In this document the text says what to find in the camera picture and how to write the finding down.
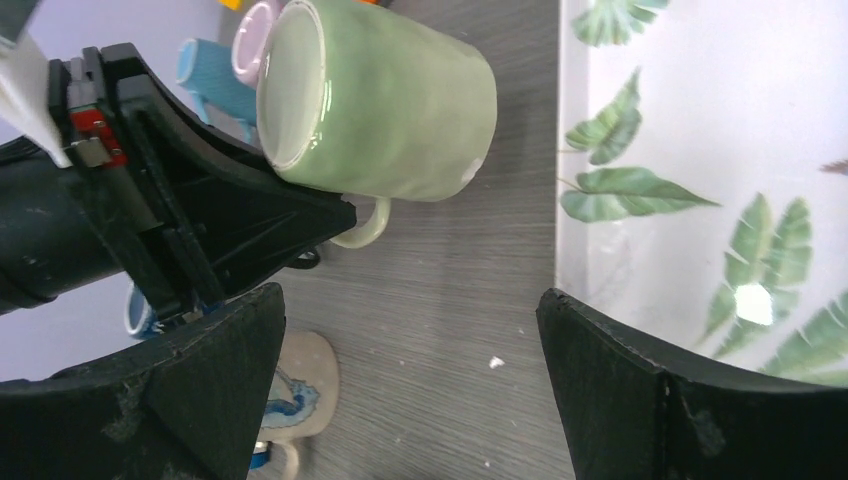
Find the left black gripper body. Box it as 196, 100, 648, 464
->
1, 56, 158, 314

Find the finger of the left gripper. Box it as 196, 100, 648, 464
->
99, 43, 356, 305

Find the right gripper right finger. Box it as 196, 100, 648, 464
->
536, 288, 847, 479

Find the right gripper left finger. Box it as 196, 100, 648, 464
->
1, 283, 286, 479

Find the beige seahorse mug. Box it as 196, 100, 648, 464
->
257, 331, 341, 479

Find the light blue mug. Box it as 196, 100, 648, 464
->
176, 38, 257, 144

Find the light green mug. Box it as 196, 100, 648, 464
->
256, 1, 497, 249

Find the mauve mug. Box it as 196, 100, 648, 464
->
231, 1, 282, 89

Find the dark blue mug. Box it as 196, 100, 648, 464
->
124, 284, 160, 340

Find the toy brick car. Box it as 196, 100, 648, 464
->
249, 442, 270, 470

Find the floral leaf tray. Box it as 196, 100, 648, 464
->
554, 1, 847, 387

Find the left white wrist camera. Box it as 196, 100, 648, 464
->
1, 33, 72, 169

